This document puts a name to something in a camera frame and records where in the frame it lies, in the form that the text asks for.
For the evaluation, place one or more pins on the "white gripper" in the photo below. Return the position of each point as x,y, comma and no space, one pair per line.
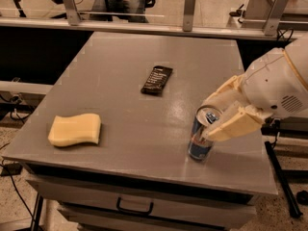
272,84

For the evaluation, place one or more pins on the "red bull can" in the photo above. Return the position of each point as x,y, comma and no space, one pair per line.
199,145

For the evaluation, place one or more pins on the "black rxbar chocolate wrapper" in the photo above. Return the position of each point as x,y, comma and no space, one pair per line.
156,80

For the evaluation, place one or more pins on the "black rod on floor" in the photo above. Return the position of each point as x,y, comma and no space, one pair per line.
293,207

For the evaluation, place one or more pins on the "yellow sponge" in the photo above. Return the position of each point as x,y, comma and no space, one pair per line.
67,131

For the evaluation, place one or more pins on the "metal rail with brackets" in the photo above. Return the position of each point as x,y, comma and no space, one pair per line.
211,19

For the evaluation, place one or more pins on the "person in jeans behind rail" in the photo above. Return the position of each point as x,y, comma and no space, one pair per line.
130,10

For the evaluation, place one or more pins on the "grey drawer with black handle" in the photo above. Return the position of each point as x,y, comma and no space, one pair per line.
101,206

